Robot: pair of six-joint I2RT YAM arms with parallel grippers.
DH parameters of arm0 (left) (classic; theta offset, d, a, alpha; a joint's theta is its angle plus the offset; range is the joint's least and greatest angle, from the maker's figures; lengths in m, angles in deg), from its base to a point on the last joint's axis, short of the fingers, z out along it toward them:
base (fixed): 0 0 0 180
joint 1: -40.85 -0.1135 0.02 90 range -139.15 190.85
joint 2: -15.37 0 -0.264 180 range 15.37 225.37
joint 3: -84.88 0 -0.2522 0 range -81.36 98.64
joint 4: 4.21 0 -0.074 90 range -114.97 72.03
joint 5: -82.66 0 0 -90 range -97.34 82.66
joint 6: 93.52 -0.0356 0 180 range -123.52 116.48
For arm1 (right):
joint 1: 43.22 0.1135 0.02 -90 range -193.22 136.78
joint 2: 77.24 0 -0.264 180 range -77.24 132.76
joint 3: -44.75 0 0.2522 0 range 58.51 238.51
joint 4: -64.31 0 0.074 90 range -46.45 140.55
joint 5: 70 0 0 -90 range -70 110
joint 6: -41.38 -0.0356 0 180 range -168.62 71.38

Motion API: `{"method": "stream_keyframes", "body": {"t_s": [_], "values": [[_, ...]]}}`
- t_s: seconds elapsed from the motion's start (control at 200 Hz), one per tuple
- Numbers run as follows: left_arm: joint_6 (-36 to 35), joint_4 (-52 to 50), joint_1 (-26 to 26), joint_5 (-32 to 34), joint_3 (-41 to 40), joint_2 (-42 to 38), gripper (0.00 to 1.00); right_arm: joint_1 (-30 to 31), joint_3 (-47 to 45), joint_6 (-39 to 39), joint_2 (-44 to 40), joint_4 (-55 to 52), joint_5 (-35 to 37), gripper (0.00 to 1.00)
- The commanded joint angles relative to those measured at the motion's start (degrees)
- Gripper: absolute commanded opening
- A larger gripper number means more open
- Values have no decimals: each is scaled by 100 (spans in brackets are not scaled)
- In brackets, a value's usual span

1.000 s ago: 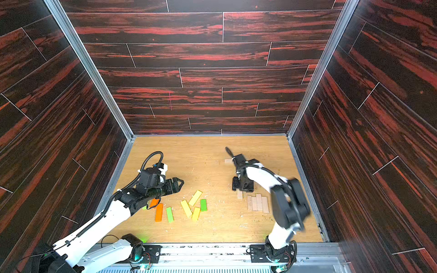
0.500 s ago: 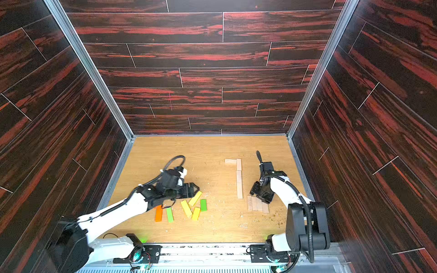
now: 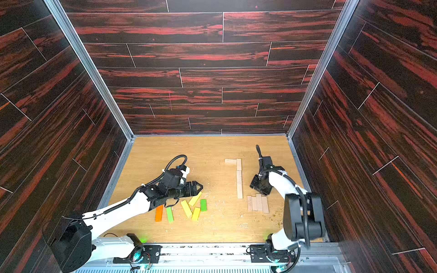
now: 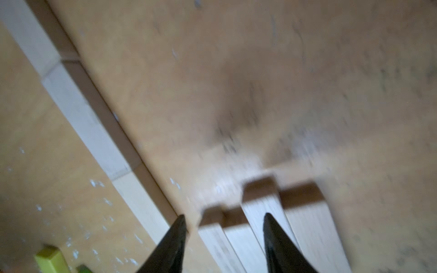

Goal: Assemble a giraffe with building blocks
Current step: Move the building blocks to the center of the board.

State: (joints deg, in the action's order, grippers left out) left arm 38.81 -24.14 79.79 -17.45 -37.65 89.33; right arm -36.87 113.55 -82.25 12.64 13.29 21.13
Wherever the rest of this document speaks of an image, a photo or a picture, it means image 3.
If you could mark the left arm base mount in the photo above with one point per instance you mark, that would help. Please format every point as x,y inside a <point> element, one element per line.
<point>146,253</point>

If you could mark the upper yellow block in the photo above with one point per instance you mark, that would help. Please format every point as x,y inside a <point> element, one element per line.
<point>195,199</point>

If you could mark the aluminium front rail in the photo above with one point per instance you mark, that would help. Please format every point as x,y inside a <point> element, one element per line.
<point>225,258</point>

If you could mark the small yellow block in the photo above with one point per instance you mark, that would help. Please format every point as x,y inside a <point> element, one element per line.
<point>196,214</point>

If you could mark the short green block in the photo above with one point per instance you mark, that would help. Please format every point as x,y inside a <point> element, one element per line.
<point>203,205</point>

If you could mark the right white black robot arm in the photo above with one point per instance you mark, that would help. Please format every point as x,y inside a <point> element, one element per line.
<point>303,218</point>

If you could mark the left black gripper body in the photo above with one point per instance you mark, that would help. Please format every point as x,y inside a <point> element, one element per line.
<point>176,193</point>

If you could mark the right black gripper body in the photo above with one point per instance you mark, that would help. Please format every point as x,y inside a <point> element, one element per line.
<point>258,182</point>

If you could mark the left yellow block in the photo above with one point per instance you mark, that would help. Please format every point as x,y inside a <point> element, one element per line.
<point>186,208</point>

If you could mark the lower orange block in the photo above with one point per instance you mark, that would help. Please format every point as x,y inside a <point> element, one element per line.
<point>159,213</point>

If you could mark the long light green block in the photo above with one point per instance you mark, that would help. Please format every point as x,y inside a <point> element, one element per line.
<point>169,212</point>

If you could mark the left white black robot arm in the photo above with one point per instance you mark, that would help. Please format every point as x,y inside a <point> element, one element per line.
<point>77,238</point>

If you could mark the natural wood block crosswise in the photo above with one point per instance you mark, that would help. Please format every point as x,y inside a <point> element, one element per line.
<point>230,161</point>

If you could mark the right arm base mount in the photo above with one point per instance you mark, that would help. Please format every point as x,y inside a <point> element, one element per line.
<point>267,254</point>

